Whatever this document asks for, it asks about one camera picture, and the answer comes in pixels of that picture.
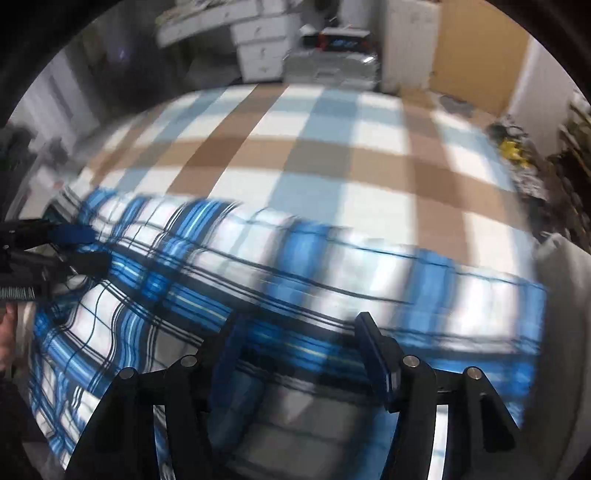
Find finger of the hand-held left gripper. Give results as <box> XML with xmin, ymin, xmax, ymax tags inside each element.
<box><xmin>28</xmin><ymin>220</ymin><xmax>96</xmax><ymax>246</ymax></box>
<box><xmin>14</xmin><ymin>248</ymin><xmax>110</xmax><ymax>278</ymax></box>

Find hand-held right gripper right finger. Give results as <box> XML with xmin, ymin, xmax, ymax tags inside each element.
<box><xmin>355</xmin><ymin>311</ymin><xmax>522</xmax><ymax>480</ymax></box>

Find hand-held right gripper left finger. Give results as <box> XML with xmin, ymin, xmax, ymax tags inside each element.
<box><xmin>65</xmin><ymin>314</ymin><xmax>250</xmax><ymax>480</ymax></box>

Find blue white plaid shirt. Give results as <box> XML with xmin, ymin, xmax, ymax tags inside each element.
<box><xmin>28</xmin><ymin>187</ymin><xmax>550</xmax><ymax>480</ymax></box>

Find person's left hand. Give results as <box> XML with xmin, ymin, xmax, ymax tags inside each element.
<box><xmin>0</xmin><ymin>305</ymin><xmax>19</xmax><ymax>366</ymax></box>

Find grey pillow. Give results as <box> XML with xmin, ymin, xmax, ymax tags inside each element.
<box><xmin>536</xmin><ymin>233</ymin><xmax>591</xmax><ymax>416</ymax></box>

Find checkered bed sheet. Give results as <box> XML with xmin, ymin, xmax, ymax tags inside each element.
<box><xmin>60</xmin><ymin>85</ymin><xmax>546</xmax><ymax>287</ymax></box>

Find yellow black sneaker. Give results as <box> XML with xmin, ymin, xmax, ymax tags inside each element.
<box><xmin>501</xmin><ymin>138</ymin><xmax>530</xmax><ymax>165</ymax></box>

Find white grey sneaker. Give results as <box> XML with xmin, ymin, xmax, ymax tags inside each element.
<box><xmin>489</xmin><ymin>117</ymin><xmax>527</xmax><ymax>141</ymax></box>

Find grey cloth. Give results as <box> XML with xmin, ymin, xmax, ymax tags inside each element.
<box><xmin>441</xmin><ymin>95</ymin><xmax>475</xmax><ymax>116</ymax></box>

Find white desk with drawers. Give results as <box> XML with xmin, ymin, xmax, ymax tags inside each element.
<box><xmin>154</xmin><ymin>0</ymin><xmax>301</xmax><ymax>84</ymax></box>

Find silver suitcase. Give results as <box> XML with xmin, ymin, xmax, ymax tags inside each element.
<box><xmin>281</xmin><ymin>48</ymin><xmax>384</xmax><ymax>89</ymax></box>

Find black red box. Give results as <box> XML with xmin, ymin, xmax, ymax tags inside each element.
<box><xmin>318</xmin><ymin>27</ymin><xmax>372</xmax><ymax>51</ymax></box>

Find wooden door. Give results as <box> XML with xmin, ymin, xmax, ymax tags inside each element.
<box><xmin>431</xmin><ymin>0</ymin><xmax>543</xmax><ymax>118</ymax></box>

